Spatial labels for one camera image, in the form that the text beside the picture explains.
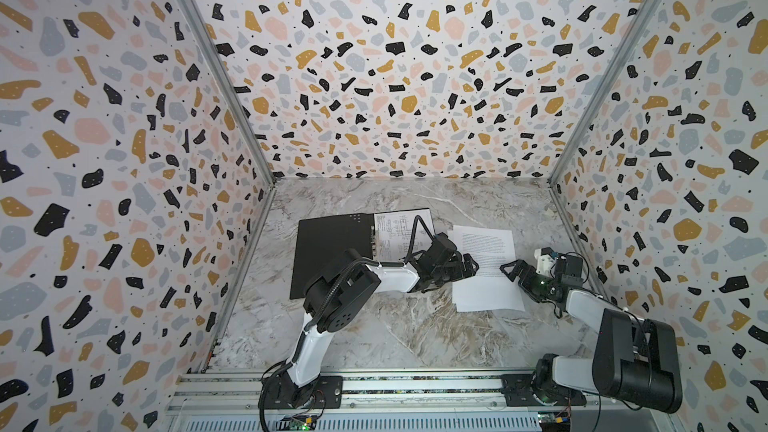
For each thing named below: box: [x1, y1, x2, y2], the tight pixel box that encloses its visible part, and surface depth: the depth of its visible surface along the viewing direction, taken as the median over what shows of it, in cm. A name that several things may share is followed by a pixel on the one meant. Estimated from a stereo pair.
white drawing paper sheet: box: [373, 208, 435, 263], surface depth 108 cm
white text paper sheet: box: [452, 225, 526, 313], surface depth 102 cm
